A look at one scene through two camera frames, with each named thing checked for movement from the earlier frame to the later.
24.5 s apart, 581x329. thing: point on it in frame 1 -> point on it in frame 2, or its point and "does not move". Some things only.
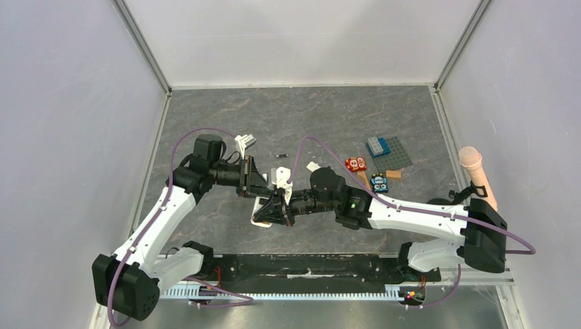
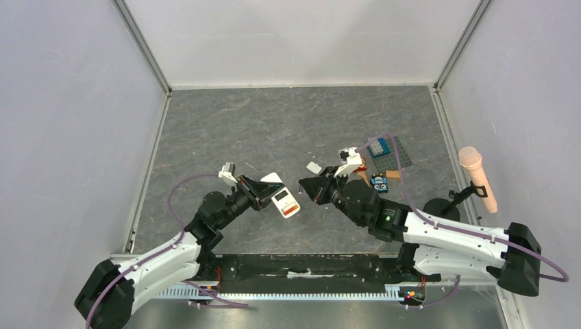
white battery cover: (312, 166) does not move
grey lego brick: (375, 146) does not move
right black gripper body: (287, 207) -> (323, 186)
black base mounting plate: (322, 270) does not move
